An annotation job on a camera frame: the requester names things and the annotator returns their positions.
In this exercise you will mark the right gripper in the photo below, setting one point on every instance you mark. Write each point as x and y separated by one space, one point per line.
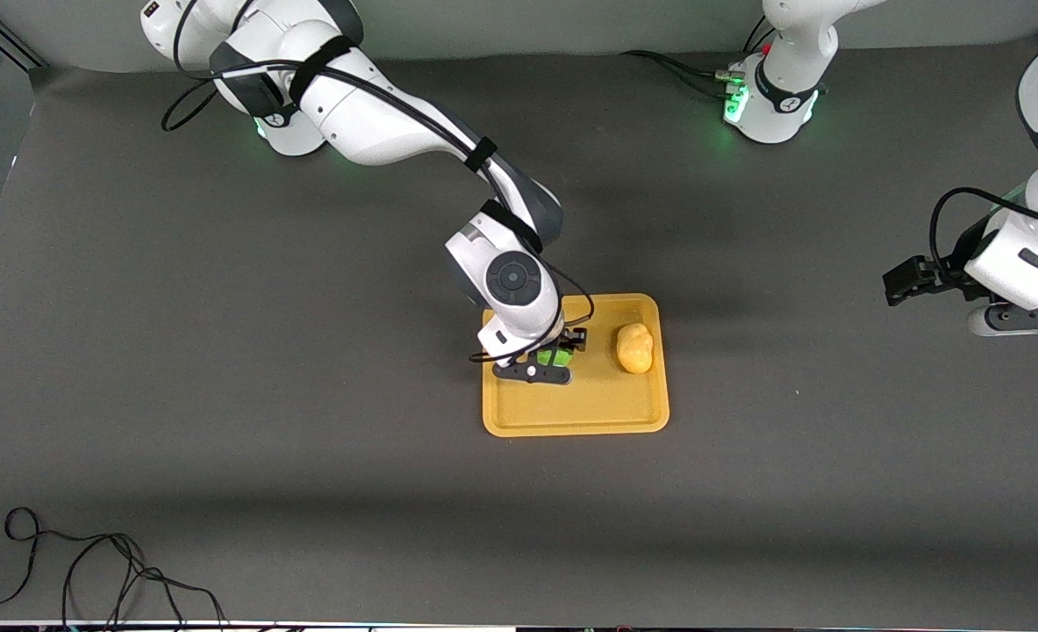
569 340

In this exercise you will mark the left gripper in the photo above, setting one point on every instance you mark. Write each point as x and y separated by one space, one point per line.
947 268

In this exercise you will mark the green apple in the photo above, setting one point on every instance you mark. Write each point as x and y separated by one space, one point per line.
543 357

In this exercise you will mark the yellow potato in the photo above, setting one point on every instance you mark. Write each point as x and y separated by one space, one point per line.
635 348

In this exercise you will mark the yellow plastic tray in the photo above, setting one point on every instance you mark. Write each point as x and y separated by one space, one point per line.
589 399

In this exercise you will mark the dark grey table mat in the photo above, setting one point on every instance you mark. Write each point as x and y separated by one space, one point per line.
308 491

